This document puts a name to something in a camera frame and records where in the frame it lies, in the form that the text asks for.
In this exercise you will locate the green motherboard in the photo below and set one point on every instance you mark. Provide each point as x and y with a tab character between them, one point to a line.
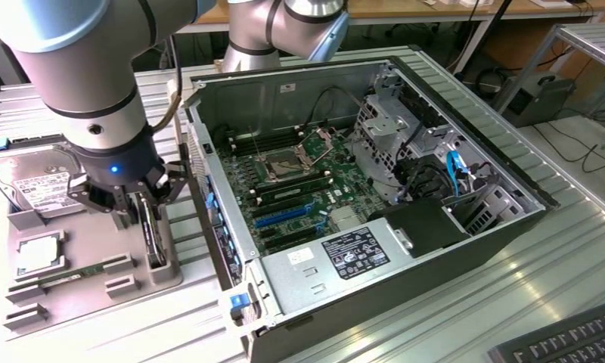
342	181

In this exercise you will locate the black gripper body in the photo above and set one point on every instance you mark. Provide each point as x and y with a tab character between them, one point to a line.
115	162

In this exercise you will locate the black computer keyboard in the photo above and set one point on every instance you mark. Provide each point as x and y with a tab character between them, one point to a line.
569	340

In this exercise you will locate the CPU socket with open cover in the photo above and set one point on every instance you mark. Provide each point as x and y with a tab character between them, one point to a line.
286	159

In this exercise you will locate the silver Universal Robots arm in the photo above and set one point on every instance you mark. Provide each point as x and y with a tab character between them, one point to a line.
79	75

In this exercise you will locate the perforated metal disk bay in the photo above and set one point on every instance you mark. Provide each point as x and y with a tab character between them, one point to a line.
382	128

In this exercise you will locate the blue expansion slot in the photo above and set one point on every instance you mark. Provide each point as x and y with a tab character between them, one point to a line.
282	215

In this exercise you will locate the loose green RAM stick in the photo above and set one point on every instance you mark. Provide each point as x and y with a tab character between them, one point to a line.
65	278

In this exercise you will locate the metal slat shelf frame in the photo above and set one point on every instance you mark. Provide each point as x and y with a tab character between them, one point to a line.
592	41

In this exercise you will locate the grey parts rack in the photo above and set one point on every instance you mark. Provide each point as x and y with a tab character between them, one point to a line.
95	242

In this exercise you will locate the silver CPU chip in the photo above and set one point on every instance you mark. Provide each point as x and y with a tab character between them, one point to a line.
38	256

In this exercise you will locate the installed green RAM stick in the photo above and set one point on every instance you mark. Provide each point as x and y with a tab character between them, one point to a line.
282	192

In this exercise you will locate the black plastic fan shroud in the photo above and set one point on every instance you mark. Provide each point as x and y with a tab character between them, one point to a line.
423	227

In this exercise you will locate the dark grey equipment box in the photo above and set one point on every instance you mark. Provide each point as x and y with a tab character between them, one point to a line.
541	100

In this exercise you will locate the blue case latch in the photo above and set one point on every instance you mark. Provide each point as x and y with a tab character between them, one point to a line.
238	302

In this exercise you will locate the open black PC case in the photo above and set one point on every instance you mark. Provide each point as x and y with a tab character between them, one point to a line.
484	242

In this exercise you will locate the silver power supply unit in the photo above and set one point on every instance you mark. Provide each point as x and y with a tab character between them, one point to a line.
302	280

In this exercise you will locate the silver hard disk drive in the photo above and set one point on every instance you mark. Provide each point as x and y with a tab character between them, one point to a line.
34	177

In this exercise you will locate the small silver chipset heatsink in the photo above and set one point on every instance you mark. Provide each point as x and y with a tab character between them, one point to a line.
346	218

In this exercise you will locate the wooden desk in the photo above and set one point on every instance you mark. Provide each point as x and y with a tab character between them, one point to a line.
423	9

